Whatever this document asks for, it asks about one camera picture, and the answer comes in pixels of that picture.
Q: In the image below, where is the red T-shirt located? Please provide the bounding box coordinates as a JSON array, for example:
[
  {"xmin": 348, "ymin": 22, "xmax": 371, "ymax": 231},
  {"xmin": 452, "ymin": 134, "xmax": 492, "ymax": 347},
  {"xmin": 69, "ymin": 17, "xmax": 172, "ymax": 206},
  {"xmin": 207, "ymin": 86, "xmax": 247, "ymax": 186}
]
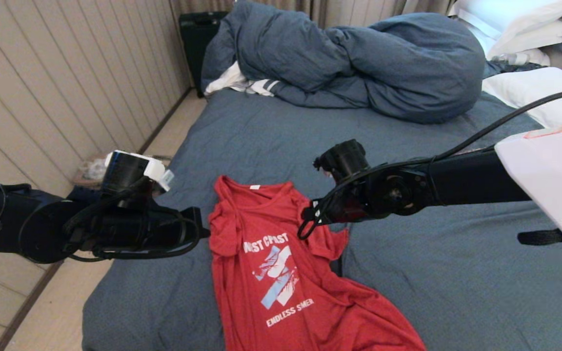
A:
[{"xmin": 208, "ymin": 175, "xmax": 428, "ymax": 351}]

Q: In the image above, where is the clear plastic bin bag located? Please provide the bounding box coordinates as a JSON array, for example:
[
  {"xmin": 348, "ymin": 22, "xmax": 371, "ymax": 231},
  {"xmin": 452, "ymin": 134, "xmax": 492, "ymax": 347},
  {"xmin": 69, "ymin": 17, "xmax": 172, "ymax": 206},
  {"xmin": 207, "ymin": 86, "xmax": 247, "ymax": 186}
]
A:
[{"xmin": 81, "ymin": 157, "xmax": 108, "ymax": 181}]

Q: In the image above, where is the brown trash bin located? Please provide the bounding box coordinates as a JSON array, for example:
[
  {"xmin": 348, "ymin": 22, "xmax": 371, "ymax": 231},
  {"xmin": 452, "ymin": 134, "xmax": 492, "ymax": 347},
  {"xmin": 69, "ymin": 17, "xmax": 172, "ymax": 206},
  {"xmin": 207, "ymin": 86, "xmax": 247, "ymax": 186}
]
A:
[{"xmin": 72, "ymin": 155, "xmax": 116, "ymax": 190}]

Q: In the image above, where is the blue-grey bed sheet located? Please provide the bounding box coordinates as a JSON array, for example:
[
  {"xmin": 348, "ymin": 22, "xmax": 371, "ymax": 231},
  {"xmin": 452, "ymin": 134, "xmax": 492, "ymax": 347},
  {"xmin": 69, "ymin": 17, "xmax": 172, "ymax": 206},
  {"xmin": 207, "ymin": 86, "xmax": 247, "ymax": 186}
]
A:
[{"xmin": 82, "ymin": 88, "xmax": 562, "ymax": 351}]

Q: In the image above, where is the crumpled blue-grey duvet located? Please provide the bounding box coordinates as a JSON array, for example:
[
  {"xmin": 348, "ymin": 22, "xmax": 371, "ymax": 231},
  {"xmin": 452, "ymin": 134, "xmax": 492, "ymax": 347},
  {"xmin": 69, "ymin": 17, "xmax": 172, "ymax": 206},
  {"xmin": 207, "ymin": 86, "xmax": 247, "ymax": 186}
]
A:
[{"xmin": 201, "ymin": 0, "xmax": 485, "ymax": 124}]

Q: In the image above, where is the white striped garment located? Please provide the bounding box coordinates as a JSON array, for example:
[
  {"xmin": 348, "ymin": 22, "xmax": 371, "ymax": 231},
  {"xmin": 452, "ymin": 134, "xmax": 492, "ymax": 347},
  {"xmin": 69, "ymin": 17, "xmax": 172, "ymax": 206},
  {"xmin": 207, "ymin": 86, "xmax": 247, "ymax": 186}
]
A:
[{"xmin": 204, "ymin": 61, "xmax": 280, "ymax": 97}]

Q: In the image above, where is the black suitcase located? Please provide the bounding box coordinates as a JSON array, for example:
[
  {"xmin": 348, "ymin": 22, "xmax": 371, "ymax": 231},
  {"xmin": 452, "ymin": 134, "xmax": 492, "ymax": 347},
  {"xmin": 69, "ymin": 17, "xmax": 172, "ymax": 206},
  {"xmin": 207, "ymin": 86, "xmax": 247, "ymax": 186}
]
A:
[{"xmin": 179, "ymin": 12, "xmax": 229, "ymax": 98}]

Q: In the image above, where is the large white pillow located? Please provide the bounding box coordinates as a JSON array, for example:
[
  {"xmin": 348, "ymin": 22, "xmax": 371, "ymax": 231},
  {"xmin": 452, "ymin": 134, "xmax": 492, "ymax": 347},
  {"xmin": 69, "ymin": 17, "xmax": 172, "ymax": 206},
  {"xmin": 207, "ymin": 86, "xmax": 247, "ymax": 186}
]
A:
[{"xmin": 482, "ymin": 66, "xmax": 562, "ymax": 128}]

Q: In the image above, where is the clear plastic bottle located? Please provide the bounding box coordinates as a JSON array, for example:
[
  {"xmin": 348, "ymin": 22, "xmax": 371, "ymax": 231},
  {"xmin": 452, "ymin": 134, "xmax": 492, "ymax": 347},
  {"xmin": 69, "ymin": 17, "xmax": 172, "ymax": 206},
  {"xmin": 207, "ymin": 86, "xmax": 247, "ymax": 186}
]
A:
[{"xmin": 491, "ymin": 53, "xmax": 530, "ymax": 66}]

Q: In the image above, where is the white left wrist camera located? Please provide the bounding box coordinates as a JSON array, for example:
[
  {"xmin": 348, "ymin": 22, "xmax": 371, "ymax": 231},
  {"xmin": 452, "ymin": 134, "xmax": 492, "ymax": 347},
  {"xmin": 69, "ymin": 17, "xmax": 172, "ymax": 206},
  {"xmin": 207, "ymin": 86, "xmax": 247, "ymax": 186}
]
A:
[{"xmin": 157, "ymin": 168, "xmax": 175, "ymax": 192}]

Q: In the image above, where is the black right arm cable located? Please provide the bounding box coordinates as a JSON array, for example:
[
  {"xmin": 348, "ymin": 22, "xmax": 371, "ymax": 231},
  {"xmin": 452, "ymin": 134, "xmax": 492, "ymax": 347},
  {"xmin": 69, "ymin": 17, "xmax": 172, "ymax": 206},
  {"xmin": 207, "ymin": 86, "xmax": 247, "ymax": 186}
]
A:
[{"xmin": 298, "ymin": 87, "xmax": 562, "ymax": 240}]

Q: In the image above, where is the black hanging strap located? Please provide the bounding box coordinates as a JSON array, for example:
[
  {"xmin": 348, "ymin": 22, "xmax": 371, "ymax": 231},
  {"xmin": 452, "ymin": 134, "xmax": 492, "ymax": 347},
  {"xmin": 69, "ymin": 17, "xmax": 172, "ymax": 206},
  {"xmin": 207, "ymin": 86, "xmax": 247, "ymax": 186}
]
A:
[{"xmin": 518, "ymin": 229, "xmax": 562, "ymax": 246}]

